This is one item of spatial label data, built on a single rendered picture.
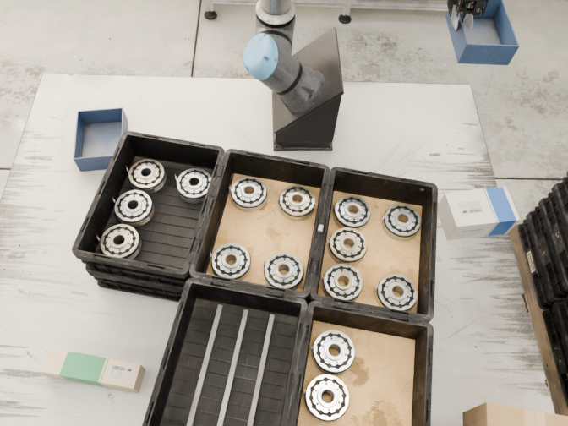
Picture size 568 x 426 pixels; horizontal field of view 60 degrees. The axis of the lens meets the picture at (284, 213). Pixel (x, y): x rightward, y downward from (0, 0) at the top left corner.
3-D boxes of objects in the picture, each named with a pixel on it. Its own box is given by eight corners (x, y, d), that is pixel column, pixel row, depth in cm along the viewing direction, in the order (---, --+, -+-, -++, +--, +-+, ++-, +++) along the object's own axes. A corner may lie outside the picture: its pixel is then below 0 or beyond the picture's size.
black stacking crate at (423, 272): (326, 188, 149) (331, 166, 139) (425, 205, 147) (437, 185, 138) (305, 314, 129) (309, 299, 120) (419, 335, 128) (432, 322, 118)
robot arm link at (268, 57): (268, 99, 152) (236, 74, 143) (272, 63, 157) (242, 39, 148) (298, 84, 144) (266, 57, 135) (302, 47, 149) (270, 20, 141)
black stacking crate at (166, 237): (133, 155, 153) (124, 131, 143) (227, 172, 151) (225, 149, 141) (84, 272, 133) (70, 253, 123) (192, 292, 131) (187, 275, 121)
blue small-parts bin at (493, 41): (445, 16, 152) (453, -3, 146) (493, 19, 153) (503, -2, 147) (457, 63, 142) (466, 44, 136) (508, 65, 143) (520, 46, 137)
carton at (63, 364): (49, 376, 130) (40, 371, 125) (58, 353, 133) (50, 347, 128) (139, 393, 129) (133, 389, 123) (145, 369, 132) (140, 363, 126)
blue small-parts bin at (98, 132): (127, 167, 163) (122, 155, 157) (79, 172, 162) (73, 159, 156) (128, 120, 173) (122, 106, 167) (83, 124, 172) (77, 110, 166)
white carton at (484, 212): (494, 201, 162) (505, 186, 155) (507, 233, 156) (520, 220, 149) (435, 207, 160) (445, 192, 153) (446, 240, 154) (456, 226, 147)
